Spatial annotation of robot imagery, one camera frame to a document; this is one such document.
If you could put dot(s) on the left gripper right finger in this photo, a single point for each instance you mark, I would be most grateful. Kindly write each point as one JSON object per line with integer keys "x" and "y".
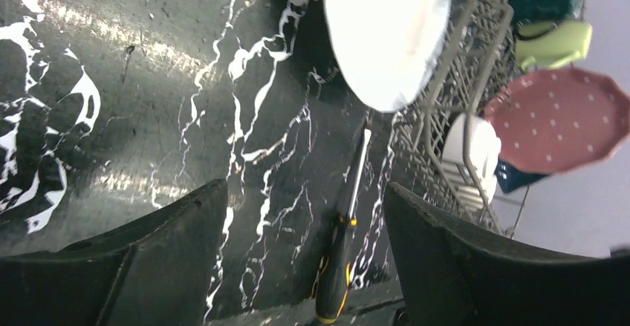
{"x": 453, "y": 272}

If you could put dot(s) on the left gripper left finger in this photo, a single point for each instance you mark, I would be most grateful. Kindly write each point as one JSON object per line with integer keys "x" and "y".
{"x": 155, "y": 270}

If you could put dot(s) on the blue shell shaped plate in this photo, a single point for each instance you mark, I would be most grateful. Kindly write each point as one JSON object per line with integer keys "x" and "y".
{"x": 510, "y": 178}

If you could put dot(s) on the white bowl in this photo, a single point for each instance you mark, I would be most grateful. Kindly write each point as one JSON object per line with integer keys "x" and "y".
{"x": 472, "y": 171}

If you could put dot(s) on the pink dotted scalloped plate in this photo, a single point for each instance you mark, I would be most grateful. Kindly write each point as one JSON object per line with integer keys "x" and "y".
{"x": 556, "y": 121}

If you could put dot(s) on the light green mug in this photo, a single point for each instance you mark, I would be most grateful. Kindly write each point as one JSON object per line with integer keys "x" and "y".
{"x": 552, "y": 44}

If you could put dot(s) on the white plate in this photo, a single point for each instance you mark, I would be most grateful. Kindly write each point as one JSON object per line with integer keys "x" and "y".
{"x": 387, "y": 50}

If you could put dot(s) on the yellow black screwdriver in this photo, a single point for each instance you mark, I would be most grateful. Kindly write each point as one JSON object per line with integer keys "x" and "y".
{"x": 331, "y": 287}

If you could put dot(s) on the grey wire dish rack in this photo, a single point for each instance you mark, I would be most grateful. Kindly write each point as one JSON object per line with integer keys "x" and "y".
{"x": 477, "y": 61}

